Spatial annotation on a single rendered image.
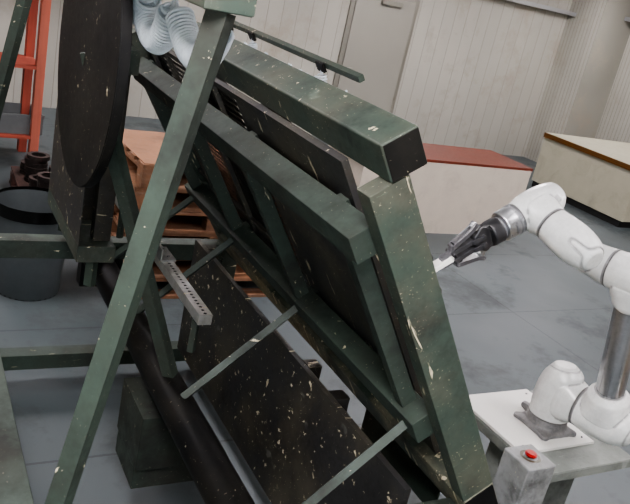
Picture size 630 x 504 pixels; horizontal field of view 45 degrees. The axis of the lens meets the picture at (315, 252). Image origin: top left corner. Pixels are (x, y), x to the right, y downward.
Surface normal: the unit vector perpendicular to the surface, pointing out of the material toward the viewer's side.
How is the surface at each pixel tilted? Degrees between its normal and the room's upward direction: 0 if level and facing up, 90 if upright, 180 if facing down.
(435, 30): 90
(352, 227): 33
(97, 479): 0
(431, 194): 90
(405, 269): 90
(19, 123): 90
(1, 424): 0
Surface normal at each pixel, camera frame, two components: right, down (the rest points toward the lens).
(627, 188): -0.87, -0.01
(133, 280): -0.27, 0.15
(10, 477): 0.21, -0.92
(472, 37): 0.46, 0.40
